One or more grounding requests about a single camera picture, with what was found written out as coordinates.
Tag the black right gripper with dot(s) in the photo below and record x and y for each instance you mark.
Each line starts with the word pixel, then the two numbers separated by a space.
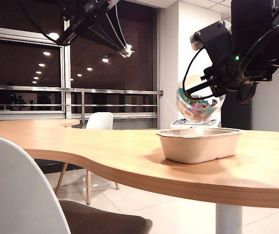
pixel 229 73

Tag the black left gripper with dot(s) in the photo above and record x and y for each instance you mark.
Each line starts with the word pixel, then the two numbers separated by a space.
pixel 78 23

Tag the clear plastic jar of clips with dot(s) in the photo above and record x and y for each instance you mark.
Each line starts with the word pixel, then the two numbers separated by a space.
pixel 197 112

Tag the beige rectangular paper pulp container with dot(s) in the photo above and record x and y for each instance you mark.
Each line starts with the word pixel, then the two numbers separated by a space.
pixel 197 148

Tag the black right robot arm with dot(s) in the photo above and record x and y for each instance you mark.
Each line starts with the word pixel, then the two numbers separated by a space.
pixel 251 24

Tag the dark door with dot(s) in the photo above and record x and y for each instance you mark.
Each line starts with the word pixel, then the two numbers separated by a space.
pixel 231 114

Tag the white remote controller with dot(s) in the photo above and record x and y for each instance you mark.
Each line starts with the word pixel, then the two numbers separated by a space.
pixel 175 125

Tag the steel window railing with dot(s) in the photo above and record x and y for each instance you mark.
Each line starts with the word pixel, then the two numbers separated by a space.
pixel 105 91

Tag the white chair with wooden legs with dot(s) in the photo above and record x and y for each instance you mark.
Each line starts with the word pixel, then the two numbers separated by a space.
pixel 100 120

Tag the white round table leg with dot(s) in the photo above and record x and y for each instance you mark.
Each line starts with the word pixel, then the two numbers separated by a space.
pixel 228 219

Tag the brown seat cushion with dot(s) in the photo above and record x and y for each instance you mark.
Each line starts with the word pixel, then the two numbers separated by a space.
pixel 100 219

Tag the white plastic shell chair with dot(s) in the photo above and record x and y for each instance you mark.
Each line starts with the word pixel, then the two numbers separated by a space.
pixel 12 190

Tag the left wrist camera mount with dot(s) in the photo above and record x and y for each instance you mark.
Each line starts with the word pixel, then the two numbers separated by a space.
pixel 98 5

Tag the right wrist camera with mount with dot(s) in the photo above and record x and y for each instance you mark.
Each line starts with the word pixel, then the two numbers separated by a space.
pixel 214 36

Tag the aluminium window frame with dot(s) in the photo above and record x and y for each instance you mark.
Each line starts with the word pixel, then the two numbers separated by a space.
pixel 67 68

